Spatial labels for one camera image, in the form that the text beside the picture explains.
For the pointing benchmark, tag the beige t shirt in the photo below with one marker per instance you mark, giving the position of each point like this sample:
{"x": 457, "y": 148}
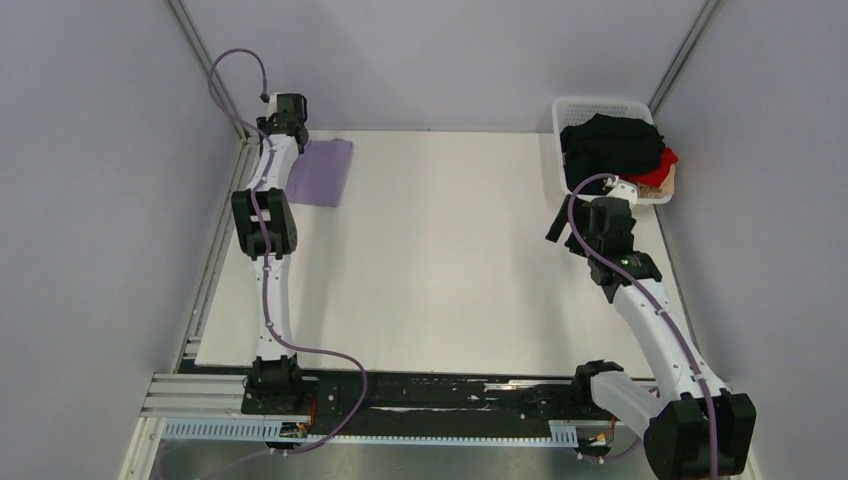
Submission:
{"x": 665, "y": 190}

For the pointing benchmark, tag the white slotted cable duct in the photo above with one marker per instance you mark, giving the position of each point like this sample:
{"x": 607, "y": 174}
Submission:
{"x": 558, "y": 435}

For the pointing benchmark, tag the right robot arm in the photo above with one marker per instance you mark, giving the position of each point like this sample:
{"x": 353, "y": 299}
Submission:
{"x": 693, "y": 426}

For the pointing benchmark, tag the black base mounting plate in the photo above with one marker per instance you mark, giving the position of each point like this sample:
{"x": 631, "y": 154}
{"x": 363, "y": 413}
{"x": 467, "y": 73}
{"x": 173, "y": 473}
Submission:
{"x": 415, "y": 403}

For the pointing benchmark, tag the white plastic laundry basket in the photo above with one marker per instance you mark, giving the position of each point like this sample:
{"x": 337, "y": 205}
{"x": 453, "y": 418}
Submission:
{"x": 570, "y": 111}

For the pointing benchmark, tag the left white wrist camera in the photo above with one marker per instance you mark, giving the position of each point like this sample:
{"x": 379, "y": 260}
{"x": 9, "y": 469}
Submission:
{"x": 269, "y": 99}

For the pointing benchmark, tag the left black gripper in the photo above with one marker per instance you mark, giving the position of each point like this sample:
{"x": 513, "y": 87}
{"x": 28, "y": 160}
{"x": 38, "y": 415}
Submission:
{"x": 265, "y": 122}

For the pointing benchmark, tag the red t shirt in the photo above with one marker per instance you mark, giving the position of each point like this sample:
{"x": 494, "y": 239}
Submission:
{"x": 661, "y": 178}

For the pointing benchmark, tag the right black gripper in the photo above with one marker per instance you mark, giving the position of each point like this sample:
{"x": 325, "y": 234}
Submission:
{"x": 559, "y": 222}

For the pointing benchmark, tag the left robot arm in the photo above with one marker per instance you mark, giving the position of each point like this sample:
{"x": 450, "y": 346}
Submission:
{"x": 267, "y": 234}

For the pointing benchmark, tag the purple t shirt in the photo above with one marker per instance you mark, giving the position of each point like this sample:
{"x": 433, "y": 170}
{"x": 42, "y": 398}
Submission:
{"x": 318, "y": 176}

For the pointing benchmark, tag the black t shirt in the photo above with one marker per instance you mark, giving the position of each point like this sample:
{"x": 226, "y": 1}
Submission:
{"x": 608, "y": 144}

